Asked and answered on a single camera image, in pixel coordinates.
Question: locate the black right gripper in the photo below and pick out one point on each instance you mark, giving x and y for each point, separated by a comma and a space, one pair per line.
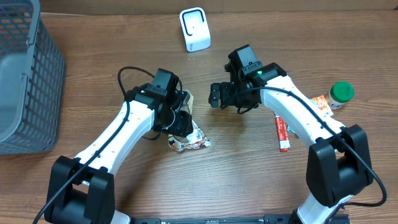
226, 89

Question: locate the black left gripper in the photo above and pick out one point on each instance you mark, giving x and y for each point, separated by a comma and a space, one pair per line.
184, 125

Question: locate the snack wrapper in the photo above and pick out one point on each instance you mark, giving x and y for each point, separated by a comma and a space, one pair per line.
195, 140

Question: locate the red snack bar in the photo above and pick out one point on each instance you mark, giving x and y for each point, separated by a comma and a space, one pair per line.
282, 134

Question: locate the orange tissue pack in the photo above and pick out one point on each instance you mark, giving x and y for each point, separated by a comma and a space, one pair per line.
323, 105

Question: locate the green lid jar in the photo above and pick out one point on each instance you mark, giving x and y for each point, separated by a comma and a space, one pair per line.
339, 94

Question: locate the beige brown snack pouch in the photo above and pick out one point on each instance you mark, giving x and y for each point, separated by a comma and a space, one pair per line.
187, 104

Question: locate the teal tissue pack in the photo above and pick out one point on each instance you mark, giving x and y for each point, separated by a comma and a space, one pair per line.
289, 129

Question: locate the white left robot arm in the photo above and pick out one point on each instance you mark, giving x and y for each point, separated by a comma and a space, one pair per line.
81, 189

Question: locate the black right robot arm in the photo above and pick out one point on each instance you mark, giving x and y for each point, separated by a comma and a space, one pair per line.
339, 163

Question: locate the white barcode scanner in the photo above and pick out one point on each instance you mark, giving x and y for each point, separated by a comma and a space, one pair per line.
195, 29

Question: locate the grey plastic mesh basket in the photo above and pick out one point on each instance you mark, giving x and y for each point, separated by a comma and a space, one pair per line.
32, 80

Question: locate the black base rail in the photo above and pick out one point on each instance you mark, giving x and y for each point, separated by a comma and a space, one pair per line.
239, 220

